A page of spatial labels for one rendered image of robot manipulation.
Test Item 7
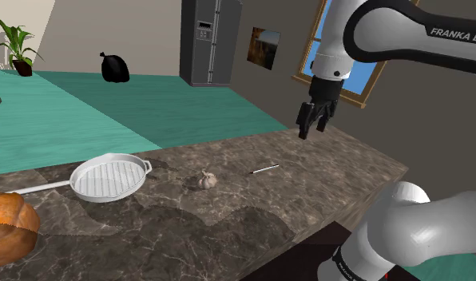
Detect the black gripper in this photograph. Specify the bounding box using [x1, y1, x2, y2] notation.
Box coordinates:
[295, 75, 345, 141]

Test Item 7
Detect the wooden framed window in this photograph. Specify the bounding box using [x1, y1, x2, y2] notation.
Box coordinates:
[292, 0, 420, 109]

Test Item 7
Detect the white pen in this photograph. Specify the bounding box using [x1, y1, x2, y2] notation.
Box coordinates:
[248, 164, 280, 175]

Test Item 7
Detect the garlic bulb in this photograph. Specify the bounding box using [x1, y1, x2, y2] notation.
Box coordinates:
[196, 169, 218, 191]

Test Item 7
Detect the grey refrigerator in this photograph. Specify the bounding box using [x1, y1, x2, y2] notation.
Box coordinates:
[179, 0, 244, 88]

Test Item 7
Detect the dark robot stand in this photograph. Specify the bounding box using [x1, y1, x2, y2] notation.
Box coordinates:
[240, 221, 415, 281]

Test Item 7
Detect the black garbage bag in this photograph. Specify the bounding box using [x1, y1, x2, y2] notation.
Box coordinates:
[99, 51, 131, 84]

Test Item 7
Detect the white grill pan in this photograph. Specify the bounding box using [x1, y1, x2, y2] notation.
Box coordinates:
[5, 152, 153, 204]

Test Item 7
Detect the green potted plant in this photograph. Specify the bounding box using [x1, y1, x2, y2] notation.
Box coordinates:
[0, 16, 45, 77]

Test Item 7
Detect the brown bread loaf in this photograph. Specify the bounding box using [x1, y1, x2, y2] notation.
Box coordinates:
[0, 191, 42, 271]

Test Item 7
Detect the landscape wall picture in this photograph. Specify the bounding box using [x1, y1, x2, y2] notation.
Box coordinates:
[246, 26, 282, 71]

